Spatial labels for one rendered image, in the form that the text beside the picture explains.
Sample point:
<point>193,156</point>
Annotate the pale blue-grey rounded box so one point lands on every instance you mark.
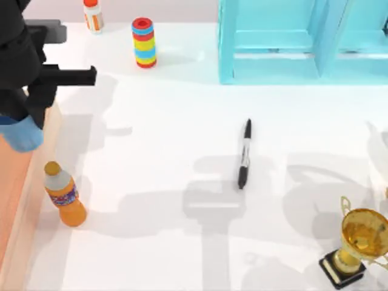
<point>24,136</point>

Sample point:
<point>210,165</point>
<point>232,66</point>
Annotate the white bottle with orange cap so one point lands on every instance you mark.
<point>94,18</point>

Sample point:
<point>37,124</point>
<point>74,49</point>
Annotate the stack of coloured rings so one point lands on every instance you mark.
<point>144,45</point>

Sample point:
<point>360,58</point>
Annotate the shallow salmon-coloured box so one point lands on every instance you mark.
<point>18,188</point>

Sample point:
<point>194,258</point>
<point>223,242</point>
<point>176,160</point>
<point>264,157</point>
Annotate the orange drink bottle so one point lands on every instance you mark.
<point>65,200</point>

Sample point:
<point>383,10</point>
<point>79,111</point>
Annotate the black marker pen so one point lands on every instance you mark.
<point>244,160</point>

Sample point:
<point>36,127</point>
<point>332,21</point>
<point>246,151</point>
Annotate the light blue rack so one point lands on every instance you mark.
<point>272,36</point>

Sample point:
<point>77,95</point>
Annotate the gold trophy on black base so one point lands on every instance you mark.
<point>360,230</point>

